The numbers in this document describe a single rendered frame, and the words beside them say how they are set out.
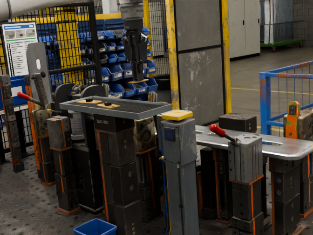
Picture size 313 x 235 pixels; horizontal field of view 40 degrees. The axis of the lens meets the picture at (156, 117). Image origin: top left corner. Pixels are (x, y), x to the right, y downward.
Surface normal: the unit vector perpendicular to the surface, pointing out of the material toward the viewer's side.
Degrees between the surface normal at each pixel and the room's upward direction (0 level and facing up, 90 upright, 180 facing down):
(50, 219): 0
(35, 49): 90
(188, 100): 91
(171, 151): 90
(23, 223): 0
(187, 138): 90
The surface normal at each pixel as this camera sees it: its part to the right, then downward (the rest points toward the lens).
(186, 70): 0.70, 0.11
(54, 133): -0.68, 0.22
